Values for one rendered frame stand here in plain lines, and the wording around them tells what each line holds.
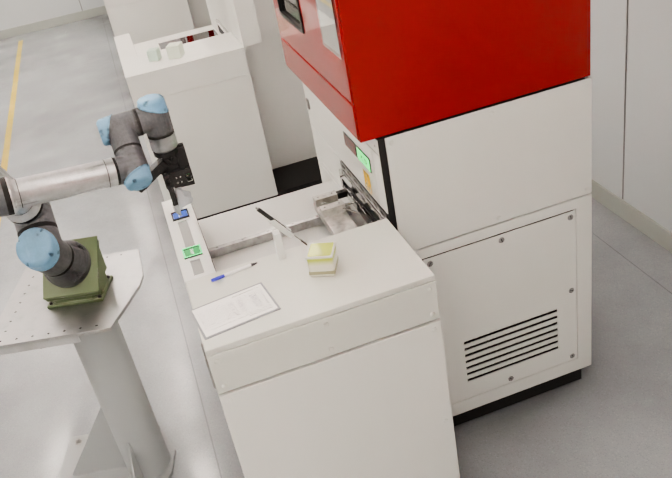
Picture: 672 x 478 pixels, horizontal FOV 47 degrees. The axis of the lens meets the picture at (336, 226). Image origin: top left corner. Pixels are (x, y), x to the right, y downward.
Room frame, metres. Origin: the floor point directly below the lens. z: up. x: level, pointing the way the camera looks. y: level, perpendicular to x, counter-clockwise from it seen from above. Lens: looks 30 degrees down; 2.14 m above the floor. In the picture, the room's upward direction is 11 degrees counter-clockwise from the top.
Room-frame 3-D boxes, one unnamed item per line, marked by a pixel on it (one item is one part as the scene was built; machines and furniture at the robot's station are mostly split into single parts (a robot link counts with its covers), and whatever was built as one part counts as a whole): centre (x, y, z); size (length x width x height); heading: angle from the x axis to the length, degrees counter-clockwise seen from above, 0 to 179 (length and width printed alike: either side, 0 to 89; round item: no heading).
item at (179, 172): (2.04, 0.42, 1.25); 0.09 x 0.08 x 0.12; 103
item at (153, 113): (2.04, 0.43, 1.41); 0.09 x 0.08 x 0.11; 106
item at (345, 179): (2.23, -0.10, 0.89); 0.44 x 0.02 x 0.10; 13
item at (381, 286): (1.77, 0.11, 0.89); 0.62 x 0.35 x 0.14; 103
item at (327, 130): (2.41, -0.08, 1.02); 0.82 x 0.03 x 0.40; 13
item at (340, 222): (2.18, -0.02, 0.87); 0.36 x 0.08 x 0.03; 13
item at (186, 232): (2.16, 0.47, 0.89); 0.55 x 0.09 x 0.14; 13
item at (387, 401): (2.07, 0.18, 0.41); 0.97 x 0.64 x 0.82; 13
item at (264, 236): (2.28, 0.19, 0.84); 0.50 x 0.02 x 0.03; 103
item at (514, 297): (2.48, -0.41, 0.41); 0.82 x 0.71 x 0.82; 13
